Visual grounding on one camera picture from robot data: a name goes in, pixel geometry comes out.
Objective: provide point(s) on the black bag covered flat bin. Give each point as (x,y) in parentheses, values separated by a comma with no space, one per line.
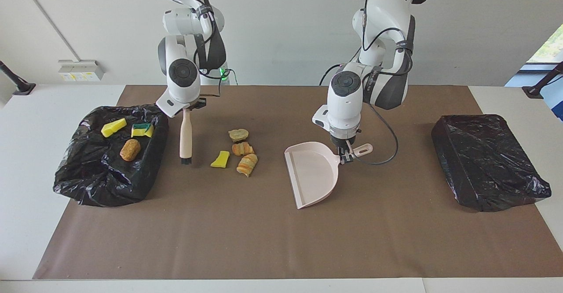
(488,161)

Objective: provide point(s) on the brown paper table mat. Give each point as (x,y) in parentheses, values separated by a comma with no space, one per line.
(264,249)

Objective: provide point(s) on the open black bag lined bin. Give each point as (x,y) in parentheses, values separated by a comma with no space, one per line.
(110,178)

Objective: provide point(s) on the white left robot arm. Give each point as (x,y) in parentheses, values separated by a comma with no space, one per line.
(343,108)

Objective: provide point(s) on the yellow sponge piece green-backed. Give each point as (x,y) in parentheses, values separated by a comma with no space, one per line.
(143,131)

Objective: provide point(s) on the small orange striped sponge roll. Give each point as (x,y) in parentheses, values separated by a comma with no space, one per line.
(242,149)

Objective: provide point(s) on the brown cracked sponge lump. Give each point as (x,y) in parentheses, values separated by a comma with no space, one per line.
(130,149)

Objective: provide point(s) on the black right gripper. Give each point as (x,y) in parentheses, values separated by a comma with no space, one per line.
(199,104)

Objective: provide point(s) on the pale pink plastic dustpan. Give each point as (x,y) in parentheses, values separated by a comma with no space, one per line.
(314,174)

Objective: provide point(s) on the window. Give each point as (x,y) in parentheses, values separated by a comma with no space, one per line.
(552,49)

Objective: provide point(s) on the black clamp stand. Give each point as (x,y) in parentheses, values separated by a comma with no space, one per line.
(534,91)
(24,88)

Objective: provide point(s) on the green-topped yellow sponge wedge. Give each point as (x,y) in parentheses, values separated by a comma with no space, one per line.
(220,159)

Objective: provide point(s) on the yellow sponge piece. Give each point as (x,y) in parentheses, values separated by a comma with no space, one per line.
(113,128)

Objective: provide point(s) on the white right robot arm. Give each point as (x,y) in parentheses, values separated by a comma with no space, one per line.
(181,91)

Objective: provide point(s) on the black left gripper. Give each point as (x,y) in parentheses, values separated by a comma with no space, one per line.
(342,144)

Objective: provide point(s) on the large orange striped sponge roll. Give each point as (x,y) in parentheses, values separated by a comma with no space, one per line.
(247,165)

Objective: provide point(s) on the white wall socket box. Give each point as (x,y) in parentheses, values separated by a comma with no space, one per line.
(81,69)

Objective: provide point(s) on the pale yellow sponge chip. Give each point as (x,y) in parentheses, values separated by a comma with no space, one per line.
(238,134)

